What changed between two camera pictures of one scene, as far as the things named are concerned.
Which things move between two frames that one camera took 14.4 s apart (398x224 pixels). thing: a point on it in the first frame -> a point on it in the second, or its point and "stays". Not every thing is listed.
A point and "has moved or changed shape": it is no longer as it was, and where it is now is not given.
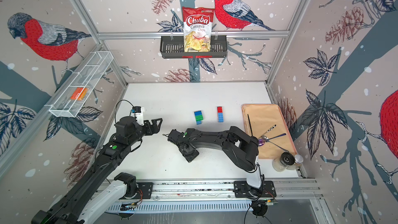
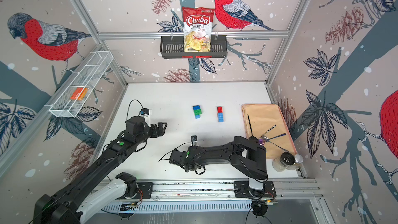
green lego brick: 199,117 has moved or changed shape
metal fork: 271,128 stays
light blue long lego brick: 220,117 stays
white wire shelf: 82,83 stays
